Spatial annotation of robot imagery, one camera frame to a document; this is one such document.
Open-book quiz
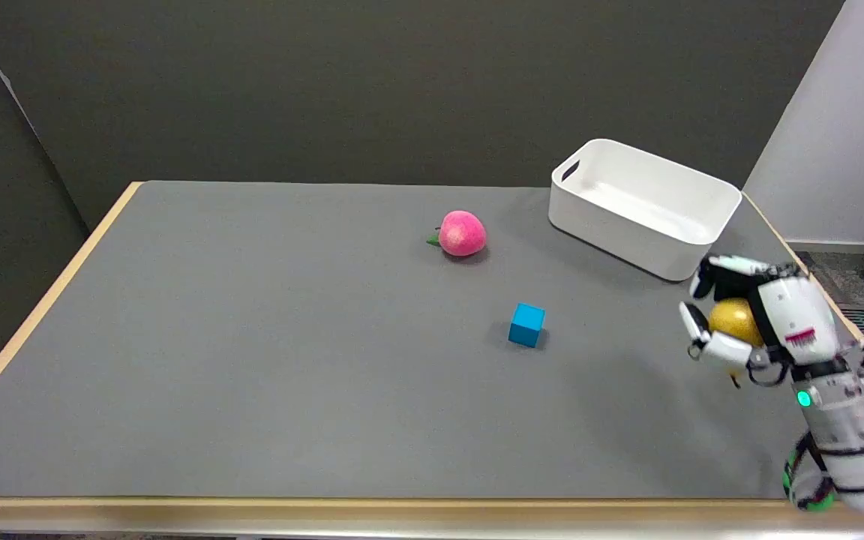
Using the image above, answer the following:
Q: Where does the white plastic box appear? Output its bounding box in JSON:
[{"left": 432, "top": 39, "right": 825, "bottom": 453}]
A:
[{"left": 548, "top": 139, "right": 743, "bottom": 283}]

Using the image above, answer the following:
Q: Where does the blue cube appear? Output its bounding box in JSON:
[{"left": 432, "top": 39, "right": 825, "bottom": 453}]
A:
[{"left": 508, "top": 302, "right": 547, "bottom": 349}]

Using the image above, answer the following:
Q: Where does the grey table mat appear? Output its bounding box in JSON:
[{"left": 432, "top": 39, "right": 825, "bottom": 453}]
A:
[{"left": 0, "top": 181, "right": 864, "bottom": 501}]

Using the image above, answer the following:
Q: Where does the black cable with green wrap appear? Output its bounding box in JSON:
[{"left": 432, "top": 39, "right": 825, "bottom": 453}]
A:
[{"left": 781, "top": 409, "right": 864, "bottom": 514}]

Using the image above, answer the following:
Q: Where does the pink peach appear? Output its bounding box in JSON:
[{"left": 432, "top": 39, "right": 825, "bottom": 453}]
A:
[{"left": 426, "top": 210, "right": 488, "bottom": 258}]

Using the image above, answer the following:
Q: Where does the yellow pear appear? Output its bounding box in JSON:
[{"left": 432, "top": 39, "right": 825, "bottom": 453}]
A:
[{"left": 708, "top": 298, "right": 766, "bottom": 389}]

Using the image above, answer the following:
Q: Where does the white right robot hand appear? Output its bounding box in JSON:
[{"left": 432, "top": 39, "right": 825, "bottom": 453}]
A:
[{"left": 678, "top": 255, "right": 847, "bottom": 388}]

